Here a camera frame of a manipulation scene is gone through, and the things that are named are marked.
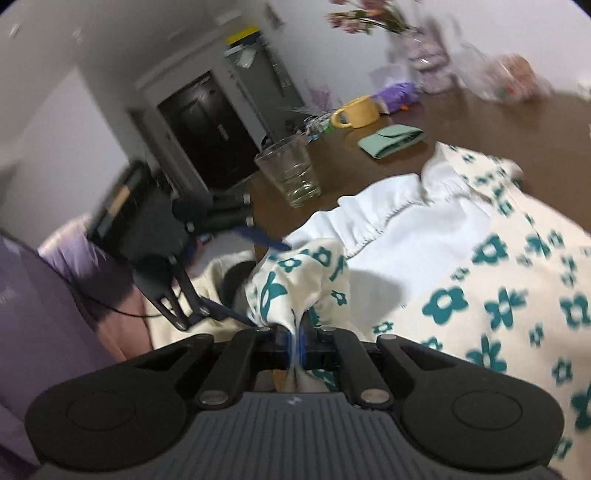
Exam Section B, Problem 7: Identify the cream teal flower garment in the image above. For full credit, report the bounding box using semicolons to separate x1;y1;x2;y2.
239;143;590;479

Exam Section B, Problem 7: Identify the clear drinking glass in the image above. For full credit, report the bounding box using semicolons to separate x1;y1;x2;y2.
255;134;322;207

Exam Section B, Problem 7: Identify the purple jacket person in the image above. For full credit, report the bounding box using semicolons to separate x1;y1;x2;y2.
1;214;152;479

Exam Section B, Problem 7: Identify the dark entrance door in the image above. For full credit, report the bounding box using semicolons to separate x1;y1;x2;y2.
158;72;259;191

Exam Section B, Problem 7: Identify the yellow mug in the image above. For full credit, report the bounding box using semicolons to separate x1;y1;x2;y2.
331;95;380;129

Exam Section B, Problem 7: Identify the mint green pouch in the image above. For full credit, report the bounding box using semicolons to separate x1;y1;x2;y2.
358;124;425;160

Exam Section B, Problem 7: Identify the purple package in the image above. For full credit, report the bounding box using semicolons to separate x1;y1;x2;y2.
370;82;419;115

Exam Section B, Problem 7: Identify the vase with dried flowers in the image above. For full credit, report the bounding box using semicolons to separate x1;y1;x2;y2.
325;1;457;95

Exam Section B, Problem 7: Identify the plastic bag with snacks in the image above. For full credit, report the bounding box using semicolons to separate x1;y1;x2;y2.
452;43;554;104

